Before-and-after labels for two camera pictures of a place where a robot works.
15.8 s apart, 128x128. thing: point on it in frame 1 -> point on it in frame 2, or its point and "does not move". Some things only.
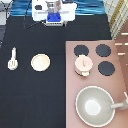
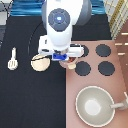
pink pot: (83, 65) -> (70, 63)
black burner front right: (106, 68) does not move
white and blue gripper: (53, 19) -> (72, 51)
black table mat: (33, 68) does not move
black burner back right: (103, 50) does not move
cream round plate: (40, 62) does not move
